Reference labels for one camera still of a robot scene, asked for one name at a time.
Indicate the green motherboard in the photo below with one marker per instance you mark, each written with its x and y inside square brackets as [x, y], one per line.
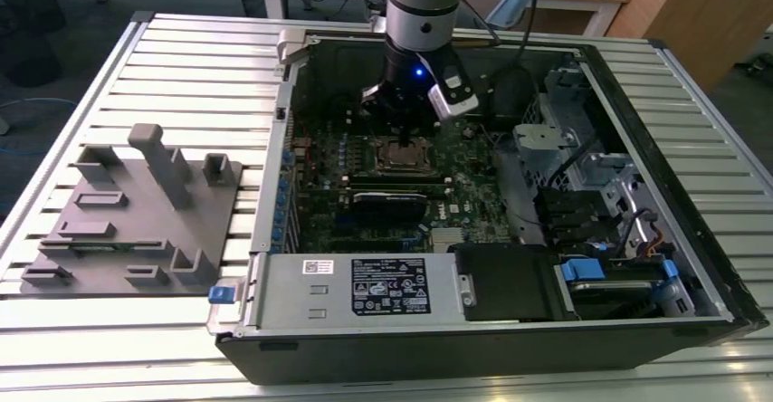
[476, 203]

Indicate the silver power supply unit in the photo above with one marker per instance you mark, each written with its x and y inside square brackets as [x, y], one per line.
[277, 302]

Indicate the black PC case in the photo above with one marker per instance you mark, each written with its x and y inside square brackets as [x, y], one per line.
[422, 357]

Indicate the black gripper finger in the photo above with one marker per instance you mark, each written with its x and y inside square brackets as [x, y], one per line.
[403, 135]

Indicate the black hard disk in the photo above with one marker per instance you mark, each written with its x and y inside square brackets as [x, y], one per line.
[610, 285]

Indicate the black office chair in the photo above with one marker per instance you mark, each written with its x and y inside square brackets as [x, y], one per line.
[29, 35]

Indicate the blue plastic clip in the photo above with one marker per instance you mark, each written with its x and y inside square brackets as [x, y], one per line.
[667, 270]

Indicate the silver metal drive cage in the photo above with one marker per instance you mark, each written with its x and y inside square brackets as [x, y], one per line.
[536, 137]

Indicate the grey parts rack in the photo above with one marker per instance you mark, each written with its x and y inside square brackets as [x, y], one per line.
[199, 203]

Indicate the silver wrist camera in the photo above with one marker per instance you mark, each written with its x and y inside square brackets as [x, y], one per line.
[450, 108]

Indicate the grey case release latch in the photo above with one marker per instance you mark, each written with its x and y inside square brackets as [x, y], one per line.
[290, 40]

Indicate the black graphics card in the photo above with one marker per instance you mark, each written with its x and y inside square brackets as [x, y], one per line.
[386, 209]

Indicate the green RAM stick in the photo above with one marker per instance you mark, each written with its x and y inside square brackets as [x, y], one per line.
[103, 249]

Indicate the silver chipset heatsink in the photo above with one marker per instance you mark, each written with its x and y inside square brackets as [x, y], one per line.
[447, 236]

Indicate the CPU socket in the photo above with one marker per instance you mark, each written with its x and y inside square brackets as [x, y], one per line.
[380, 170]

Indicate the blue power supply latch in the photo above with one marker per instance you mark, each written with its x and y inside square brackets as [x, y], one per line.
[220, 295]

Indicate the wooden cabinet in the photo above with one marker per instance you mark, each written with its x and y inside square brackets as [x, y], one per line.
[694, 12]

